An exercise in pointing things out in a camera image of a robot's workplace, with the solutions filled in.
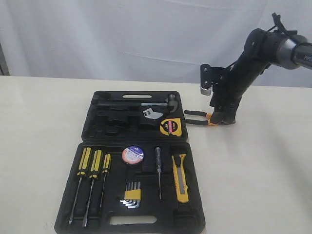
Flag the yellow tape measure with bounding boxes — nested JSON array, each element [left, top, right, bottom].
[[159, 118, 182, 137]]

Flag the hex key set yellow holder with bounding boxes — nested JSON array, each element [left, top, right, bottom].
[[119, 181, 141, 209]]

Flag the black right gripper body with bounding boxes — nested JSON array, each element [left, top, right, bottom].
[[210, 92, 241, 115]]

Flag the pliers black orange handles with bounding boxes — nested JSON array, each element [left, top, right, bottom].
[[183, 109, 236, 127]]

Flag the clear voltage tester screwdriver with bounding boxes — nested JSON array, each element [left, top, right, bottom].
[[155, 147, 162, 200]]

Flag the claw hammer black handle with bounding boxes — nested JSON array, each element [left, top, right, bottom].
[[97, 94, 178, 113]]

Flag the middle yellow black screwdriver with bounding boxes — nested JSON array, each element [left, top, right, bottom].
[[82, 150, 103, 227]]

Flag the white backdrop curtain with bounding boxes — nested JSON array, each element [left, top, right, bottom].
[[0, 0, 312, 83]]

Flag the small yellow black screwdriver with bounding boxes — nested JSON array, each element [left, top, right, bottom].
[[100, 154, 112, 209]]

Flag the yellow utility knife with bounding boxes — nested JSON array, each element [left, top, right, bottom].
[[172, 154, 189, 204]]

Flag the black plastic tool case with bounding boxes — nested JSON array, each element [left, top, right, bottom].
[[54, 91, 205, 234]]

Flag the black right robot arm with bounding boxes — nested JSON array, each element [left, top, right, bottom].
[[210, 29, 312, 125]]

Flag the large yellow black screwdriver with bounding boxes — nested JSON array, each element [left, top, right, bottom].
[[68, 147, 92, 224]]

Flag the silver adjustable wrench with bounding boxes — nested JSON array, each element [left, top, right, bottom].
[[96, 108, 163, 127]]

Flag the black electrical tape roll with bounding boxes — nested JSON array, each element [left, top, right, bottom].
[[121, 146, 145, 165]]

